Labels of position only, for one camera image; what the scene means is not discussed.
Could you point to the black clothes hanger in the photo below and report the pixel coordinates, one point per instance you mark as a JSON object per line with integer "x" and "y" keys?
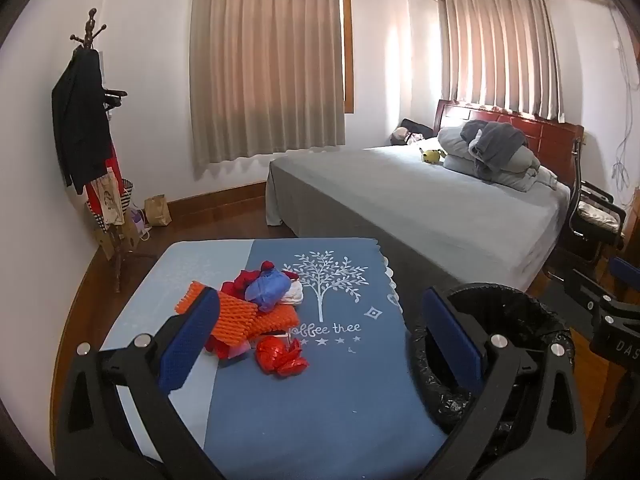
{"x": 116, "y": 95}

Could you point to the dark bag with clutter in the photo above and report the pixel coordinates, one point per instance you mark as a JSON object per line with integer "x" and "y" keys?
{"x": 410, "y": 132}

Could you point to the red garment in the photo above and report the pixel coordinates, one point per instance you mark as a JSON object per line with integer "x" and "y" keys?
{"x": 97, "y": 195}

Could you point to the wide beige curtain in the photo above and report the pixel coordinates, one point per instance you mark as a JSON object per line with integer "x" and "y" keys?
{"x": 265, "y": 70}

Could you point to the grey folded quilt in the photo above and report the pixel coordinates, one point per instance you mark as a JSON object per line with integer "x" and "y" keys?
{"x": 542, "y": 180}

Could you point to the red crumpled wrapper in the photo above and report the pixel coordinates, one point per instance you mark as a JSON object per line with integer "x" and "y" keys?
{"x": 280, "y": 355}

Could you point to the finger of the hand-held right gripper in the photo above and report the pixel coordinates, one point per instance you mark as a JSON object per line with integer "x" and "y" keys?
{"x": 582, "y": 292}
{"x": 626, "y": 270}

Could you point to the blue tree print tablecloth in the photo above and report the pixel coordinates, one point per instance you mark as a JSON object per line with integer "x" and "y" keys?
{"x": 340, "y": 400}

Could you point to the narrow beige curtain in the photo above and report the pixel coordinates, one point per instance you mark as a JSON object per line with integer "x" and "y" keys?
{"x": 500, "y": 50}

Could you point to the orange foam net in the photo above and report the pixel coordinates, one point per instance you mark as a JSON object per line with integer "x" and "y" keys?
{"x": 250, "y": 317}

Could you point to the trash bin with black bag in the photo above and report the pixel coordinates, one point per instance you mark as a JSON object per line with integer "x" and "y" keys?
{"x": 520, "y": 310}

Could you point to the white printed tote bag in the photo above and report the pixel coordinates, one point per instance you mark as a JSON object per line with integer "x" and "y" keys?
{"x": 111, "y": 200}

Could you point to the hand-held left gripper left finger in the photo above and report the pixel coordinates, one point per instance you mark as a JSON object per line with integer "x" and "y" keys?
{"x": 187, "y": 340}

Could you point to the dark grey clothing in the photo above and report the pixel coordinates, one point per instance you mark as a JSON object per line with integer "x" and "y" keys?
{"x": 497, "y": 145}

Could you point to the grey pillow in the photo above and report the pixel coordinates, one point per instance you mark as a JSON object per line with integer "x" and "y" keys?
{"x": 520, "y": 175}
{"x": 452, "y": 140}

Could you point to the wooden window frame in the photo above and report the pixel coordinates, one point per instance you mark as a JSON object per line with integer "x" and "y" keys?
{"x": 348, "y": 45}

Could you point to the yellow plush toy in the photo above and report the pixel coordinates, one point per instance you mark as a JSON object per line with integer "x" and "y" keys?
{"x": 431, "y": 156}

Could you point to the blue plastic bag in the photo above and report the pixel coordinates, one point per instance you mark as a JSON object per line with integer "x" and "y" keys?
{"x": 270, "y": 285}

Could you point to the red cloth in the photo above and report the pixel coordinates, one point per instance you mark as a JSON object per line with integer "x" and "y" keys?
{"x": 242, "y": 280}

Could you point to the black armchair with cushion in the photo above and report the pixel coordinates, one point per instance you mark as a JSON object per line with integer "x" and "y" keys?
{"x": 597, "y": 217}

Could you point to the striped bag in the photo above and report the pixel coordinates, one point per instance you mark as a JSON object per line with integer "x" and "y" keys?
{"x": 128, "y": 195}

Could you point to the wooden coat rack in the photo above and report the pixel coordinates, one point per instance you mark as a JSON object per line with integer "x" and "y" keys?
{"x": 90, "y": 27}

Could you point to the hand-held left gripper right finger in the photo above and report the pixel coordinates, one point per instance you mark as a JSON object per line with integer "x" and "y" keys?
{"x": 450, "y": 330}

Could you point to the brown paper bag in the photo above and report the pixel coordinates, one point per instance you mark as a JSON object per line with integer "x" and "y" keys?
{"x": 158, "y": 211}
{"x": 122, "y": 240}

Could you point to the grey pillows with clothes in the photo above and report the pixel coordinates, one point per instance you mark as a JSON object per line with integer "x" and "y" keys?
{"x": 550, "y": 135}

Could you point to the bed with grey sheet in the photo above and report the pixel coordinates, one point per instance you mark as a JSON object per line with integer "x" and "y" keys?
{"x": 400, "y": 200}

